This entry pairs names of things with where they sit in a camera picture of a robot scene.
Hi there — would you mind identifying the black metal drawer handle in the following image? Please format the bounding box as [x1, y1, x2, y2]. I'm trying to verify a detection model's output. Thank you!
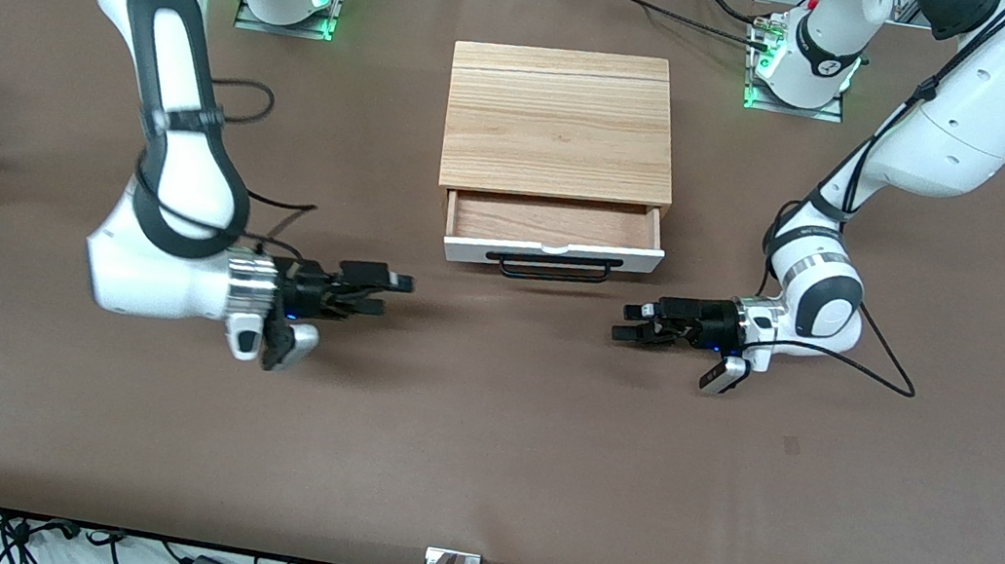
[482, 239, 623, 293]

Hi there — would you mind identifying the white drawer with wooden interior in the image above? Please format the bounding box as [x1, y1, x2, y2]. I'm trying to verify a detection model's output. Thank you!
[435, 178, 673, 292]

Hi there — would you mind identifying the light wooden drawer cabinet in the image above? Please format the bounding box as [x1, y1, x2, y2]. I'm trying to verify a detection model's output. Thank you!
[434, 29, 691, 221]

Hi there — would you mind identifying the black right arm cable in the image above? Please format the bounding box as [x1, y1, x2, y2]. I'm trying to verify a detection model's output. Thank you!
[124, 65, 335, 261]

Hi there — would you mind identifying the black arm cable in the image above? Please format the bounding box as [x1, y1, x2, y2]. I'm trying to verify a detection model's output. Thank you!
[124, 65, 335, 261]
[743, 0, 973, 398]

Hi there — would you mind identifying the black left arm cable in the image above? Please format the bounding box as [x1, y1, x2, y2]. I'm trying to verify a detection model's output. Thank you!
[743, 0, 973, 398]

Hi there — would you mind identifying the thick black table cable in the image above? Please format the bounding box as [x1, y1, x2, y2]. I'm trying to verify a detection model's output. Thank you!
[540, 0, 781, 54]

